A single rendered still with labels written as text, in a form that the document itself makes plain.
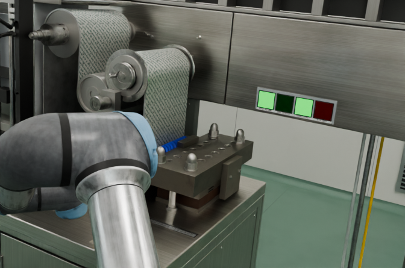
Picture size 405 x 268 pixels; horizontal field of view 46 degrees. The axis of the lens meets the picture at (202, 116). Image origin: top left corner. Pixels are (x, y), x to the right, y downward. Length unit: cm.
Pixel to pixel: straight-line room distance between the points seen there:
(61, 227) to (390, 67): 96
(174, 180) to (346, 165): 279
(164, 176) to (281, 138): 282
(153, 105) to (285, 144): 277
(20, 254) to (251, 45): 89
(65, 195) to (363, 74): 86
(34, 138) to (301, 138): 338
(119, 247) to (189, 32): 104
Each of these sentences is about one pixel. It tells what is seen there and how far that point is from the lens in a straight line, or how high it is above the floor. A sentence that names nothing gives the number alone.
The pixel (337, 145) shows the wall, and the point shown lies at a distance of 392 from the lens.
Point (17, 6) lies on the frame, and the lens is 141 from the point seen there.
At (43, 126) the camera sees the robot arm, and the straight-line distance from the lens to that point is 74.
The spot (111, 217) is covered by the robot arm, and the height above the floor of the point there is 118.
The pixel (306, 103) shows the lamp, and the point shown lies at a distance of 145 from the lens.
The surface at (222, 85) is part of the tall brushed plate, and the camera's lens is 155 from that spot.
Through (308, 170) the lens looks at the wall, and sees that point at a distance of 404.
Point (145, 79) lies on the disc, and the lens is 130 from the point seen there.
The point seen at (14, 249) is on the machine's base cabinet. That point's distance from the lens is 141.
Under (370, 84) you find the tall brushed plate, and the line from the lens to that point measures 141.
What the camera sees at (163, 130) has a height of 108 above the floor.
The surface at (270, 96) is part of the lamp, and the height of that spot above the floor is 120.
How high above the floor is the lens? 149
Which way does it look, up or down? 15 degrees down
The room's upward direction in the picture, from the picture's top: 5 degrees clockwise
